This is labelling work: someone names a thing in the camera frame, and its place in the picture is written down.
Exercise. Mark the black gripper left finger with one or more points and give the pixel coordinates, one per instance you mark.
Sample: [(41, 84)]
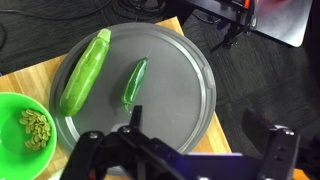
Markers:
[(100, 156)]

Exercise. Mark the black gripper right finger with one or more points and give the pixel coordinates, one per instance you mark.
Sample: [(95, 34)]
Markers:
[(280, 153)]

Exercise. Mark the small green pepper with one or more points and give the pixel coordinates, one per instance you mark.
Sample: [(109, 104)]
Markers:
[(135, 81)]

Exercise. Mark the large bright green bowl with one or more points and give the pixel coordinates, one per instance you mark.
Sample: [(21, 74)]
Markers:
[(13, 133)]

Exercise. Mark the pile of pale green seeds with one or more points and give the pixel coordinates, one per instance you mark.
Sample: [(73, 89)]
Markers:
[(36, 130)]

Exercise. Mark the large green cucumber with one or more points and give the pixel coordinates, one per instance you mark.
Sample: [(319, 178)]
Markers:
[(85, 75)]

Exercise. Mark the round grey tray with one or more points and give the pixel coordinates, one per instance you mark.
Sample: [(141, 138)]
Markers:
[(173, 86)]

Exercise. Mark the grey platform board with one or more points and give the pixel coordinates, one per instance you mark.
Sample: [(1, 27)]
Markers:
[(286, 23)]

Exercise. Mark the black clamp stand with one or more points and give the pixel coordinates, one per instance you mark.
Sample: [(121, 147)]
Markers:
[(233, 31)]

